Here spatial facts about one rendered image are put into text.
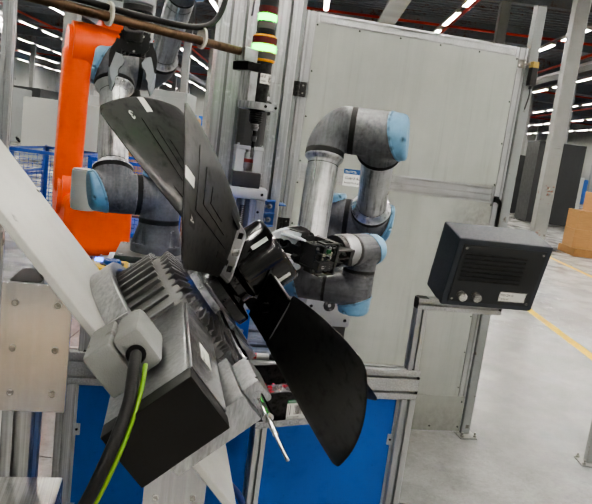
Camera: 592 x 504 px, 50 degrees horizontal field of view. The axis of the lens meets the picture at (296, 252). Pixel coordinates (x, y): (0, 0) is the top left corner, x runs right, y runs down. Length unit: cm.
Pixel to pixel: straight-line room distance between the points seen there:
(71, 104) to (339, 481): 394
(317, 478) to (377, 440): 19
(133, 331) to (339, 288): 79
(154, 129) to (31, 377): 45
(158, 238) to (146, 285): 86
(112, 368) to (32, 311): 27
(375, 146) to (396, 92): 158
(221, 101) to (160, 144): 95
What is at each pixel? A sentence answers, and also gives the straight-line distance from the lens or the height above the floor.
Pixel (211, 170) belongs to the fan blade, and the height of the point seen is 135.
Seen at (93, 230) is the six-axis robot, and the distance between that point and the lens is 502.
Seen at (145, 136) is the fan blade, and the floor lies 138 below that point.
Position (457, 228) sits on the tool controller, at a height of 124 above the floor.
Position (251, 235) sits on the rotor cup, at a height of 124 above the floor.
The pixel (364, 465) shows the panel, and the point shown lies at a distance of 182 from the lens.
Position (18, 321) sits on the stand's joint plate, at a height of 109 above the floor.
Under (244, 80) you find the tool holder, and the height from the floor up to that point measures 150.
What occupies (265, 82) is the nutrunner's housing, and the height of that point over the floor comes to 150.
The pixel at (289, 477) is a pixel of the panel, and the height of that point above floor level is 54.
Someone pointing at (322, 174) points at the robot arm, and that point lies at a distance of 155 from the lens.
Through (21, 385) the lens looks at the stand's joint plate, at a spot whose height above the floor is 99.
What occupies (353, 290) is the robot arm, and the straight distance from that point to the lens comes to 149.
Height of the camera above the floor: 140
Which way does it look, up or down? 9 degrees down
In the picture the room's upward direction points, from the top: 7 degrees clockwise
